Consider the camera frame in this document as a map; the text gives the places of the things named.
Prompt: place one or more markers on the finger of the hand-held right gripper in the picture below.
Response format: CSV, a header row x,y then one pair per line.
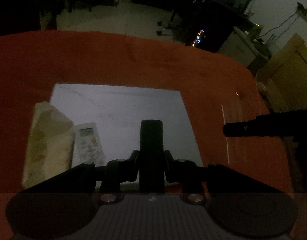
x,y
256,128

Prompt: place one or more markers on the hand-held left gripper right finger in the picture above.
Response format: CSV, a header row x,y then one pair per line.
x,y
168,165

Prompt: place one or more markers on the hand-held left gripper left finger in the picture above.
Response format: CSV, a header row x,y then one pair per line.
x,y
135,162

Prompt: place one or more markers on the white remote control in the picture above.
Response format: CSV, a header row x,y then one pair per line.
x,y
89,143

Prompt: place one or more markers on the white marble board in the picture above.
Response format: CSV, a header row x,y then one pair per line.
x,y
118,105

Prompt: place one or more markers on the yellow wooden cabinet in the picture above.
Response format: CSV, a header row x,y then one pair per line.
x,y
291,80

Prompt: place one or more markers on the white cabinet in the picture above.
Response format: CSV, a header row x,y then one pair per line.
x,y
241,47

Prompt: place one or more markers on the folded cream cloth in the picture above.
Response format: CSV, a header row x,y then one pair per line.
x,y
48,142

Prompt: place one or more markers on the computer with coloured lights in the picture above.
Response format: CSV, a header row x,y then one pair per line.
x,y
199,37

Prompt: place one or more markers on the black desk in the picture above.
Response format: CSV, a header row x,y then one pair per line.
x,y
218,12

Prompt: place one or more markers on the office chair base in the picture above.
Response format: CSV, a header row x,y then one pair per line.
x,y
166,27

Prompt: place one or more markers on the dark wardrobe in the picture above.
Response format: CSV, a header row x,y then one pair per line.
x,y
21,5

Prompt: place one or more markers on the wall power strip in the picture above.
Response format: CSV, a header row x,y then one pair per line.
x,y
304,11

